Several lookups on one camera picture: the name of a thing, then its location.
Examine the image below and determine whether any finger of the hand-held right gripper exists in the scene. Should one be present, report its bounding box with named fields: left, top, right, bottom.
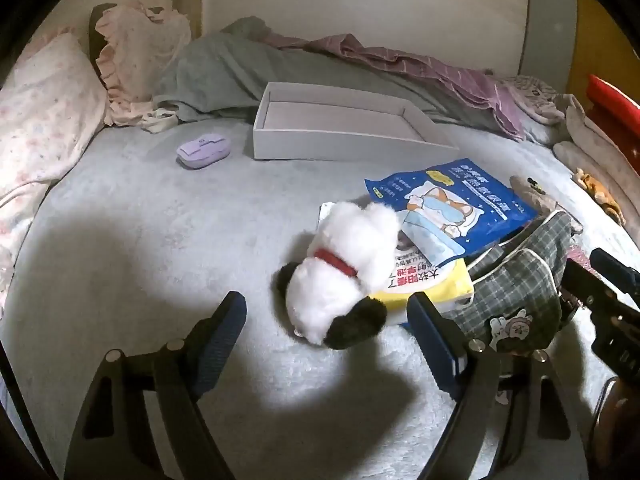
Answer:
left=589, top=247, right=640, bottom=288
left=560, top=258, right=626, bottom=313

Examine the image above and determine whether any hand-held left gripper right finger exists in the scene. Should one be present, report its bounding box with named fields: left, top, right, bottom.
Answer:
left=406, top=291, right=583, bottom=480

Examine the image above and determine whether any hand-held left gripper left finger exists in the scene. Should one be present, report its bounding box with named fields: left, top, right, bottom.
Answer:
left=64, top=290, right=248, bottom=480

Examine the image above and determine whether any pink dotted cloth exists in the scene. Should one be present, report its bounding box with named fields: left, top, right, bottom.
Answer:
left=567, top=245, right=596, bottom=267

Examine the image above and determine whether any yellow white tissue pack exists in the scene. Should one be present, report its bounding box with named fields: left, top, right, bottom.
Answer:
left=318, top=202, right=475, bottom=326

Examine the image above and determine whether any green plaid pouch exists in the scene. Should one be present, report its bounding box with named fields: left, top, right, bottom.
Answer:
left=440, top=210, right=573, bottom=357

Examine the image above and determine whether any white plush dog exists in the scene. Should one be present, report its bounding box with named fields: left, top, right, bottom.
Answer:
left=276, top=201, right=403, bottom=350

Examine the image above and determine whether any blue printed packet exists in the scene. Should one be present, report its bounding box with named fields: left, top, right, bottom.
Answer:
left=364, top=159, right=541, bottom=267

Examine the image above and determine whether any white cardboard box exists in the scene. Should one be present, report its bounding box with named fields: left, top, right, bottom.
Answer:
left=252, top=81, right=460, bottom=162

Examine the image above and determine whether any small orange plush toy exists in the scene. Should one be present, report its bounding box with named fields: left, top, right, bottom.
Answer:
left=572, top=167, right=626, bottom=226

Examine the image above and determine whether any beige plush blanket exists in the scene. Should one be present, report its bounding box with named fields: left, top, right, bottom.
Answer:
left=552, top=95, right=640, bottom=241

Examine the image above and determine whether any white patterned cloth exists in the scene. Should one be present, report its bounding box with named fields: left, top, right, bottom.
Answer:
left=500, top=75, right=581, bottom=123

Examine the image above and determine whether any small white cloth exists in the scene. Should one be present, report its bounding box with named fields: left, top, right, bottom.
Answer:
left=140, top=107, right=178, bottom=134

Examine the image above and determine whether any purple striped blanket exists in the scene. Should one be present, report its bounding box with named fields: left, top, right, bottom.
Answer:
left=265, top=32, right=526, bottom=141

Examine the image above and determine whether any grey blanket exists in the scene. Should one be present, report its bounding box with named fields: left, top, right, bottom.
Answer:
left=152, top=16, right=556, bottom=146

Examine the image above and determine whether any pink floral pillow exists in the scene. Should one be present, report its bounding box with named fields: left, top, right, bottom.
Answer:
left=0, top=32, right=108, bottom=306

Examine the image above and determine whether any pink ruffled pillow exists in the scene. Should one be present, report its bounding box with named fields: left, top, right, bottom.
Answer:
left=95, top=2, right=193, bottom=128

